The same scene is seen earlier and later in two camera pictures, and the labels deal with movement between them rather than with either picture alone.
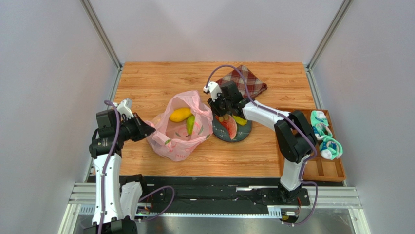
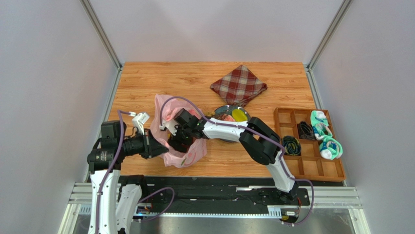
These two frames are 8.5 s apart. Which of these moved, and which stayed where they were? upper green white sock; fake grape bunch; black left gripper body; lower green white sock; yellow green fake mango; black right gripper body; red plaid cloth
Moved: fake grape bunch; black left gripper body; black right gripper body
Stayed: red plaid cloth; yellow green fake mango; upper green white sock; lower green white sock
